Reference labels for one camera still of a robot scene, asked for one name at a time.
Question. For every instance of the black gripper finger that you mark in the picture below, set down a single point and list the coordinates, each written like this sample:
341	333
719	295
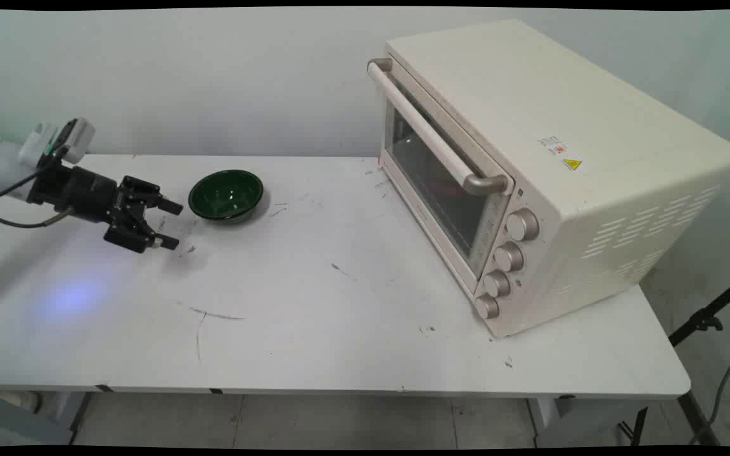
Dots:
135	239
157	197

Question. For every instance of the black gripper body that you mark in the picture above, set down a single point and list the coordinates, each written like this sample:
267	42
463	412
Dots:
80	190

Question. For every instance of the dark green bowl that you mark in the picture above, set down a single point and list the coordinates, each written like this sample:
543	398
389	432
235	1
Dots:
225	195

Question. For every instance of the gray table leg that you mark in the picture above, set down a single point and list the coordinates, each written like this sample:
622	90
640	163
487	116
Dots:
29	424

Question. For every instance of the large silver oven knob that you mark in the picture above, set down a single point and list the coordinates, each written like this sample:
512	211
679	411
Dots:
522	224

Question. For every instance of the white label sticker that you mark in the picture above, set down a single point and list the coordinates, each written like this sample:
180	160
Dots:
552	145

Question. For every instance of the yellow warning sticker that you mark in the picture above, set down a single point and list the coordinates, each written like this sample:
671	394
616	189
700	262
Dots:
571	164

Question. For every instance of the cream toaster oven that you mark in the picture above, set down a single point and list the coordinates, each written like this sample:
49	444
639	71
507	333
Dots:
593	164

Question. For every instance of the black tripod stand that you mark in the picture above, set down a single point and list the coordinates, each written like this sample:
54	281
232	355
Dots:
707	316

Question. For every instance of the black table leg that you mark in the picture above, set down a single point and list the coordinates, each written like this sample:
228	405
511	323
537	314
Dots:
697	418

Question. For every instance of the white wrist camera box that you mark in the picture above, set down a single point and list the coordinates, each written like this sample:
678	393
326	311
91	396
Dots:
64	140

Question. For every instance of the white table support frame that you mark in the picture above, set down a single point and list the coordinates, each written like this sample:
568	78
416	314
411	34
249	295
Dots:
587	421

